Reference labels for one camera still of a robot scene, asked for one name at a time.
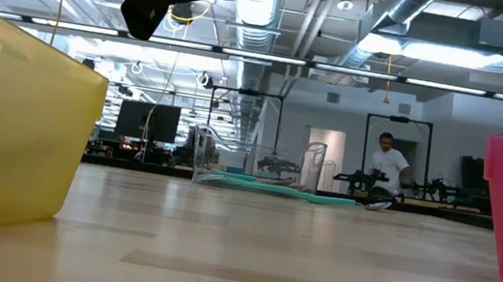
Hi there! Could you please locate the black ceiling device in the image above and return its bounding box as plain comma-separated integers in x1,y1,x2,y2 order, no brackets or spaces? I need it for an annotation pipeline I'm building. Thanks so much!
168,1,196,26

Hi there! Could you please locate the long ceiling light bar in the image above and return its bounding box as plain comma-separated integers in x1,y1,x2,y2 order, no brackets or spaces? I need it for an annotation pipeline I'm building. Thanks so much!
0,9,503,103

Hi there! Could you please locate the black computer monitor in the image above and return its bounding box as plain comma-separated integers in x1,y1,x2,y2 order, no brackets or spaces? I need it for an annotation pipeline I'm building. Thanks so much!
113,98,183,146

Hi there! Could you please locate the yellow plastic bin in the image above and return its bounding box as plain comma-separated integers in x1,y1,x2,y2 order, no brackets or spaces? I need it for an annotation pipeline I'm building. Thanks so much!
0,0,119,262

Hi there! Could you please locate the clear plastic bin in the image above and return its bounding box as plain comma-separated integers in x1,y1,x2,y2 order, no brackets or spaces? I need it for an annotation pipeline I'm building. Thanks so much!
185,122,329,202

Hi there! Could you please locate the person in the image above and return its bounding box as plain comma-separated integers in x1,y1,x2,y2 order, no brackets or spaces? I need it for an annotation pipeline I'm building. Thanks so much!
364,129,420,203

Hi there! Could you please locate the yellow power cable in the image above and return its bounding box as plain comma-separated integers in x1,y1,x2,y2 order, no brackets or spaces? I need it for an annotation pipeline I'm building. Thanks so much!
137,0,213,166

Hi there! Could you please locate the silver ceiling air duct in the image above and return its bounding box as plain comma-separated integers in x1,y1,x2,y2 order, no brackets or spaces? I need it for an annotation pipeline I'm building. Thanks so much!
212,0,285,137
324,0,446,96

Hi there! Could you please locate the black background gantry frame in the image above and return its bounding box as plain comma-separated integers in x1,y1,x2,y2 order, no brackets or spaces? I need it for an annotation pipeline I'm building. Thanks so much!
202,84,287,165
356,110,435,199

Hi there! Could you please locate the yellow hanging pendant cord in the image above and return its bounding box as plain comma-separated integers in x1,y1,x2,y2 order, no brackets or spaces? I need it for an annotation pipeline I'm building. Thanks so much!
381,54,398,106

